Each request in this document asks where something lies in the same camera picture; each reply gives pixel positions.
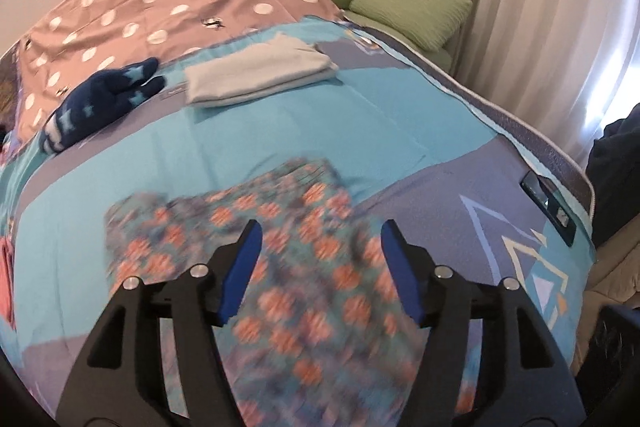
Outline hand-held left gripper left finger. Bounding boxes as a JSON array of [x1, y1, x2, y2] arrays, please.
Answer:
[[55, 219, 264, 427]]

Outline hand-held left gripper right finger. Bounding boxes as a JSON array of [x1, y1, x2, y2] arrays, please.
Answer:
[[380, 219, 587, 427]]

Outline orange floral pants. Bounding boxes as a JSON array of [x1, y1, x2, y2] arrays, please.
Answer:
[[102, 157, 481, 427]]

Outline blue patterned blanket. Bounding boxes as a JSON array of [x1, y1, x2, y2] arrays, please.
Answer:
[[0, 14, 598, 427]]

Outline black rectangular object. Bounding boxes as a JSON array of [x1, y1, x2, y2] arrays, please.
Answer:
[[520, 171, 577, 248]]

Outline folded light grey garment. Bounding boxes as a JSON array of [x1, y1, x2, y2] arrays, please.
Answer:
[[184, 32, 340, 108]]

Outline beige armchair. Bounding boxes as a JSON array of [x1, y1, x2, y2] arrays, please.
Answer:
[[570, 239, 640, 368]]

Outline navy star-print garment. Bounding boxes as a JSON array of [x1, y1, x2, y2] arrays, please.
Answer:
[[39, 57, 167, 154]]

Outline pink cloth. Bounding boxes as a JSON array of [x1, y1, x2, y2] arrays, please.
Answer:
[[0, 234, 16, 323]]

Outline dark hanging cloth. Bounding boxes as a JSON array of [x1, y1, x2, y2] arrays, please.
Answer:
[[585, 104, 640, 248]]

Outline white curtains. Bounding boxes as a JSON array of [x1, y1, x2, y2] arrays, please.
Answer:
[[360, 0, 640, 168]]

